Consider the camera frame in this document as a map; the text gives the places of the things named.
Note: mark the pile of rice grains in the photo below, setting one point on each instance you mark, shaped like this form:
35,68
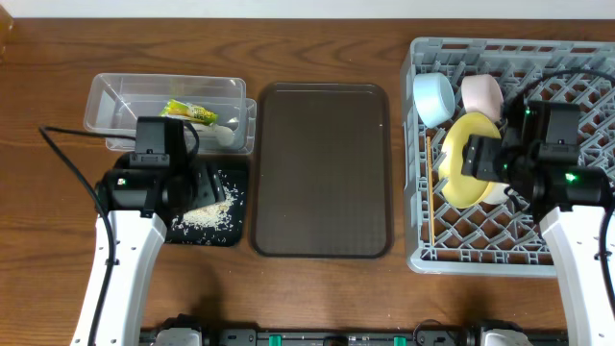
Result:
218,225

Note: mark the white tissue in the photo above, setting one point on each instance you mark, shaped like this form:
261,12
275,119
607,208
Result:
223,135

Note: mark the wooden chopstick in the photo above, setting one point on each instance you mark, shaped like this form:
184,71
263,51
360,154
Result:
430,190

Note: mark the white bowl with residue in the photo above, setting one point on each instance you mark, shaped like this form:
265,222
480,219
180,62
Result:
481,93

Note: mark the light blue bowl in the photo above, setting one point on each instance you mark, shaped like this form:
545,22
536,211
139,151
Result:
434,98

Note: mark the black plastic bin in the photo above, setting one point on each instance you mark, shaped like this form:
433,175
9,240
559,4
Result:
133,200

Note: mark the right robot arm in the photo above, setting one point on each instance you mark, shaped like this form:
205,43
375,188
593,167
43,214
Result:
573,206

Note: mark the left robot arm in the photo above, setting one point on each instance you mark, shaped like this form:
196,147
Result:
117,289

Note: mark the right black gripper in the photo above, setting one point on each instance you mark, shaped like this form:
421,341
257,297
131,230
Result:
479,157

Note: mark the dark brown serving tray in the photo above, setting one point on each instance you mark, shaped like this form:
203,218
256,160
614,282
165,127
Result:
323,168

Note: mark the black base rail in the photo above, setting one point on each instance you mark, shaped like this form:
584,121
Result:
185,330

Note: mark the green orange snack wrapper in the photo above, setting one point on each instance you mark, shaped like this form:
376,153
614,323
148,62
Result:
188,112

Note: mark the grey dishwasher rack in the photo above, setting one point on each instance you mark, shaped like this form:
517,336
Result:
497,240

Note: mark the clear plastic bin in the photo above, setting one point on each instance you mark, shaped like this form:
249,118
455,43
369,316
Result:
117,100

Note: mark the yellow plate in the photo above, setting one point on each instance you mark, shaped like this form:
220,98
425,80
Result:
462,191

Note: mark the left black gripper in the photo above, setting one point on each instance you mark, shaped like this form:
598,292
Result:
211,184

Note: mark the small pale green cup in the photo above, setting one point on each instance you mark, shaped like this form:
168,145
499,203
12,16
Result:
497,194

